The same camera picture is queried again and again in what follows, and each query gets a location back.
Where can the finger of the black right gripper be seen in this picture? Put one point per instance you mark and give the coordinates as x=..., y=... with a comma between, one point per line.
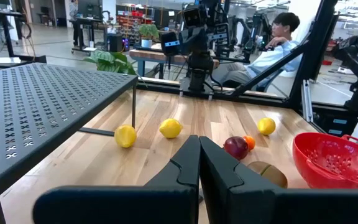
x=188, y=42
x=201, y=42

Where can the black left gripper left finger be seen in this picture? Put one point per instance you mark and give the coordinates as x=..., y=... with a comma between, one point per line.
x=172, y=202

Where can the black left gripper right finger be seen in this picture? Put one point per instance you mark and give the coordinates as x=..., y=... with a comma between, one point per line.
x=259, y=205

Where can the dark red toy apple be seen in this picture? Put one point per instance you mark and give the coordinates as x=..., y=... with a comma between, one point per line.
x=235, y=147

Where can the small yellow-red toy pear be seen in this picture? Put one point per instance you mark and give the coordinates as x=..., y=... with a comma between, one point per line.
x=251, y=142

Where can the yellow toy lemon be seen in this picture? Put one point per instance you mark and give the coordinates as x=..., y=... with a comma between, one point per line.
x=266, y=126
x=125, y=136
x=170, y=128

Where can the red plastic colander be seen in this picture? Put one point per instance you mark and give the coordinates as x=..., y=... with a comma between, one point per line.
x=331, y=161

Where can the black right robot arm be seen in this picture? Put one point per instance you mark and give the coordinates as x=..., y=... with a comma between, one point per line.
x=199, y=67

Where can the wooden workbench blue legs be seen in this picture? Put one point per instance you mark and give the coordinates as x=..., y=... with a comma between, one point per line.
x=154, y=56

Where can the background plant in white pot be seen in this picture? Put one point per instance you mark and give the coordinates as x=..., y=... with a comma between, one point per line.
x=148, y=31

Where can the brown sliceable toy kiwi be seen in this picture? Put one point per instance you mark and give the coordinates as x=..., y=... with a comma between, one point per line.
x=272, y=176

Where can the storage rack red bins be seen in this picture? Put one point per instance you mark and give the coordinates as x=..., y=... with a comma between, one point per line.
x=129, y=21

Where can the black computer tower purple lights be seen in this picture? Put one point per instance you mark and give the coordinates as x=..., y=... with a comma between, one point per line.
x=115, y=42

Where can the green plant in white pot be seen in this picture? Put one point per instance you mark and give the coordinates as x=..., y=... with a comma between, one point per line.
x=110, y=60

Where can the person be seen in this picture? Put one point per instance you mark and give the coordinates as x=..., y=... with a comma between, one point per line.
x=73, y=7
x=269, y=59

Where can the black background desk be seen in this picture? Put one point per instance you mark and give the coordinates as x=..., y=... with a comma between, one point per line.
x=8, y=37
x=84, y=20

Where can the black labelled box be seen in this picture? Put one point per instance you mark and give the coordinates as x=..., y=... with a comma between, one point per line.
x=337, y=124

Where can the black perforated metal shelf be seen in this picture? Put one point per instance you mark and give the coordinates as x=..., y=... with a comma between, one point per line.
x=42, y=102

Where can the white flat sheet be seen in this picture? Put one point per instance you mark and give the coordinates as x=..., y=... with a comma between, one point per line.
x=9, y=60

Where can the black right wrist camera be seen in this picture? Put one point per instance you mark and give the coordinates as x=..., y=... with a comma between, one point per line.
x=192, y=17

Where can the silver aluminium bracket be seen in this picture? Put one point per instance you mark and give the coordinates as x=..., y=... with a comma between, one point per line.
x=307, y=99

